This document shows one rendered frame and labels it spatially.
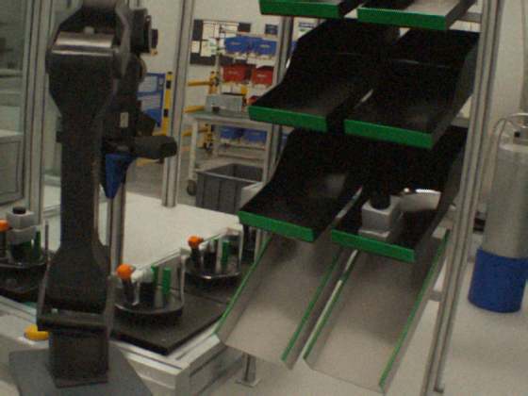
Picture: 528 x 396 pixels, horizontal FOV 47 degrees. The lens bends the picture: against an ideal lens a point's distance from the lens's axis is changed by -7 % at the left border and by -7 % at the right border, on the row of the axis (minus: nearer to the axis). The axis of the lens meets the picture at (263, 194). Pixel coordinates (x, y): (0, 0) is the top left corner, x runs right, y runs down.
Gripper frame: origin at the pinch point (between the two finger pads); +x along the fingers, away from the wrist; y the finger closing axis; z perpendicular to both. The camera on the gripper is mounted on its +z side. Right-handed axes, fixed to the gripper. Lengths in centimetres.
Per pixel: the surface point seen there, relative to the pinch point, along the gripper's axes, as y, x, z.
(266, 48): 283, -30, 692
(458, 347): -49, 39, 63
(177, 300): 0.1, 26.4, 22.4
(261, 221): -19.3, 5.2, 11.7
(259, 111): -17.1, -10.9, 12.1
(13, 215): 38.8, 17.1, 18.0
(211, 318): -6.7, 28.4, 23.3
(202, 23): 551, -73, 990
